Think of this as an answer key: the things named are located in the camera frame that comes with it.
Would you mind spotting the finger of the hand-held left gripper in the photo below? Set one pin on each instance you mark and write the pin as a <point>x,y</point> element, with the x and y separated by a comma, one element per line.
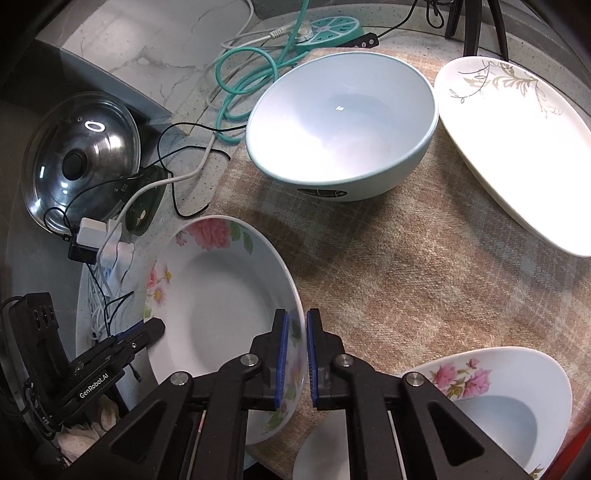
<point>131,350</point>
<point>154,328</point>

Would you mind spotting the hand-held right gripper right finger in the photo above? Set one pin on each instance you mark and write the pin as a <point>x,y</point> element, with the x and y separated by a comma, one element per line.
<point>314,360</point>

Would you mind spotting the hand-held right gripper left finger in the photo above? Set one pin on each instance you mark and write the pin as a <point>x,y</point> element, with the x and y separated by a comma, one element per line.
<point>281,360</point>

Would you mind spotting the pink floral deep plate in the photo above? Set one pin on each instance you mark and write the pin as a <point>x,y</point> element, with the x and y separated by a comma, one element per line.
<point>221,304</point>
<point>498,415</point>

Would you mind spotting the light blue bowl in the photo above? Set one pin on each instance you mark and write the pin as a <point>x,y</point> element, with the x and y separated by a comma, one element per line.
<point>341,129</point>

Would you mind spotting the white leaf print plate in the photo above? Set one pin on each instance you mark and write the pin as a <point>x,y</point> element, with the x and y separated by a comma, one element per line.
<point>521,138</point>

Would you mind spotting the person's left hand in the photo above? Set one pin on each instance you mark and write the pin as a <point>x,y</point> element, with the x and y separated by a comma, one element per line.
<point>104,410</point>

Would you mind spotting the white power plug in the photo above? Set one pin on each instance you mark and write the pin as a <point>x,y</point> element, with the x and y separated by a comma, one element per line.
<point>117,254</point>

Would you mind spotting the black power adapter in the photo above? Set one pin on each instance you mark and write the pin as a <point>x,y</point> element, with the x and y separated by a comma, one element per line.
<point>81,253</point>

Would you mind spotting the beige plaid cloth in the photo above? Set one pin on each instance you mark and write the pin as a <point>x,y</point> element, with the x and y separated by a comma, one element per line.
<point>392,277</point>

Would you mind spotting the white power adapter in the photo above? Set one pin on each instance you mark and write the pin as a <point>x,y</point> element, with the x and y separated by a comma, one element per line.
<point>90,233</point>

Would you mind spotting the dark round power strip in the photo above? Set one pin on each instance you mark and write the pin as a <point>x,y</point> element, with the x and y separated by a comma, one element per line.
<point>143,207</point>

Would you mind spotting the glass pot lid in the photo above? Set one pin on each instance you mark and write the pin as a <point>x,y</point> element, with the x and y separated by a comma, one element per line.
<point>92,152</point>

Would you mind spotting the red container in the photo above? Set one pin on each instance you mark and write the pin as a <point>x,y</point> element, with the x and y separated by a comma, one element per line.
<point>579,454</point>

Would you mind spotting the teal round power strip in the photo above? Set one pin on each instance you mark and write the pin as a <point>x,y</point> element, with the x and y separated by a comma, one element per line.
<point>332,27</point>

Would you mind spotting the black tripod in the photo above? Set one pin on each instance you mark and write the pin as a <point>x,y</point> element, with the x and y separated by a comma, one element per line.
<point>471,32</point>

